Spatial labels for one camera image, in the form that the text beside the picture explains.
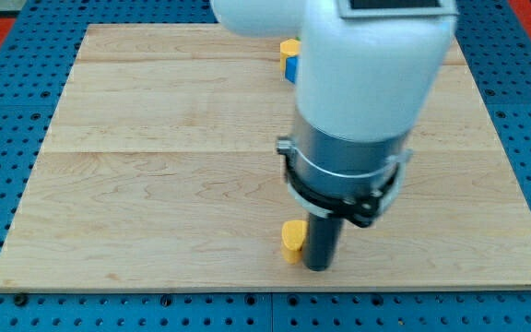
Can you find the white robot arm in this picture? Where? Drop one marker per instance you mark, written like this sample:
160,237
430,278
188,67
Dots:
364,71

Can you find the yellow heart block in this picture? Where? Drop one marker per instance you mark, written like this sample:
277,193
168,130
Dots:
293,235

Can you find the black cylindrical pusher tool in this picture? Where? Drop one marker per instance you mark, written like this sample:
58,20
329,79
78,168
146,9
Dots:
320,243

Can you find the wooden board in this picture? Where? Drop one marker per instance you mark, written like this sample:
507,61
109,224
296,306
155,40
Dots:
159,173

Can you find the blue block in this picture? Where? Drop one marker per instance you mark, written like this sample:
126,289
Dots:
290,72

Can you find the yellow hexagon block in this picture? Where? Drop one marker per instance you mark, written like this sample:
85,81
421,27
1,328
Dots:
288,48

